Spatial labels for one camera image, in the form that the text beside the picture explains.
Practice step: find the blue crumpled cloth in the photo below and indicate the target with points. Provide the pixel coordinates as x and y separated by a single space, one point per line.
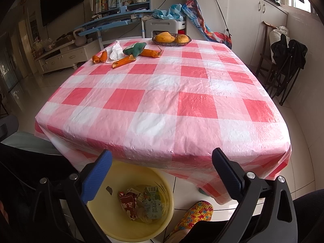
167 12

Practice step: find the woven fruit basket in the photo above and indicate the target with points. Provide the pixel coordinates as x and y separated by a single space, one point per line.
172 44

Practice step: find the colourful printed hanging bag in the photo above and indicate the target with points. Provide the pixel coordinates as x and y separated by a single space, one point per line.
200 20

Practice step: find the red snack bag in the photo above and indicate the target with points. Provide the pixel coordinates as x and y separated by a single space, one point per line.
126 205

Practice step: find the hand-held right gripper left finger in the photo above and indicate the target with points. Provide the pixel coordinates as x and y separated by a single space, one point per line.
97 177

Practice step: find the yellow plastic basin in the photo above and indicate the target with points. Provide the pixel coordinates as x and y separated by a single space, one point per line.
151 229

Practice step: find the yellow mango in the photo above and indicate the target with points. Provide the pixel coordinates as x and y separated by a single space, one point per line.
182 39
164 33
164 38

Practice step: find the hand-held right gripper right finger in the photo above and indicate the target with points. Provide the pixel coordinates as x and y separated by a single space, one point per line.
227 174

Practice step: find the black folding chair with clothes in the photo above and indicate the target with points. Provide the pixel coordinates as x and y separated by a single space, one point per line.
291 55

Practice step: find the white plastic stool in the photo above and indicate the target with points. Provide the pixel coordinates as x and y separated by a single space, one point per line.
158 25

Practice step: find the light green printed packet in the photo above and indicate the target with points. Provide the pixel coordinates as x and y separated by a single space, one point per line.
151 202

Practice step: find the row of books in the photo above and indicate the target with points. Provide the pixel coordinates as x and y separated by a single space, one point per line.
97 3

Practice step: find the pink kettlebell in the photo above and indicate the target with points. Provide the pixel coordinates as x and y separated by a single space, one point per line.
80 40

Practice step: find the colourful knitted slipper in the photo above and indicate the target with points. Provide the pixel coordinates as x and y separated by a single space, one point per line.
195 214

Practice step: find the white bag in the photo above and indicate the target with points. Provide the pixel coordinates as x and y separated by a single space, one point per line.
277 36

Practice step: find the white tissue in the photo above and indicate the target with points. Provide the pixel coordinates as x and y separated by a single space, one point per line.
115 52

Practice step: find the table with pink checked tablecloth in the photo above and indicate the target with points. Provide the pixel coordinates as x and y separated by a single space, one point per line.
164 101

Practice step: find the white television cabinet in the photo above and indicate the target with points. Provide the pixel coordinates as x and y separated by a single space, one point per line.
68 55

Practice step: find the plastic bags on television cabinet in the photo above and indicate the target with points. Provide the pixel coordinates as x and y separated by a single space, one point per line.
41 46

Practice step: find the black wall television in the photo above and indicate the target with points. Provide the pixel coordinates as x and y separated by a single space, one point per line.
62 1

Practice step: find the orange fruit peel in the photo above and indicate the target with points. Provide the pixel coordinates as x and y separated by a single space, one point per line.
104 56
124 62
150 53
96 59

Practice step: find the blue study desk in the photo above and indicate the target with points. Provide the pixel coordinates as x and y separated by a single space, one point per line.
108 22

